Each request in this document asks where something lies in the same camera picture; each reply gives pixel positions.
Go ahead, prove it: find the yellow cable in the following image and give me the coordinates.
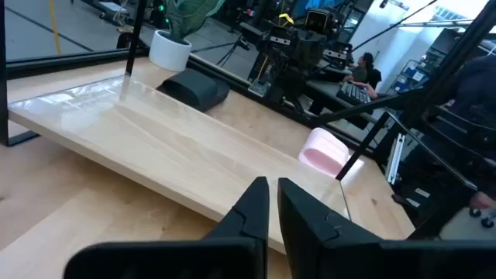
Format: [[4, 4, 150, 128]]
[[48, 0, 63, 56]]

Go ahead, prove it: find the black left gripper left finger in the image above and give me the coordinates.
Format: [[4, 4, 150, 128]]
[[64, 176, 270, 279]]

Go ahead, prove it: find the person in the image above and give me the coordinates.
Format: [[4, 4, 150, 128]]
[[449, 53, 496, 212], [343, 52, 383, 101]]

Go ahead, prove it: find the black slide sandal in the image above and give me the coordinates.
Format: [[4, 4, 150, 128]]
[[157, 68, 231, 114]]

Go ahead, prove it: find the green leafy plant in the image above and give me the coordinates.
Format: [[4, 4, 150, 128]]
[[162, 0, 226, 44]]

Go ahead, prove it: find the black keyboard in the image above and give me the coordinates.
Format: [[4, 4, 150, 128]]
[[336, 81, 373, 107]]

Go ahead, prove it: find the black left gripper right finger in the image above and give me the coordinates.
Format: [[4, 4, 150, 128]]
[[277, 177, 496, 279]]

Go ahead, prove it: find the pink slide sandal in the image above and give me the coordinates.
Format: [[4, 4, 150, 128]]
[[298, 127, 350, 178]]

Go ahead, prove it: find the white plant pot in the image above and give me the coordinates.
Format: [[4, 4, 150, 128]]
[[148, 29, 193, 73]]

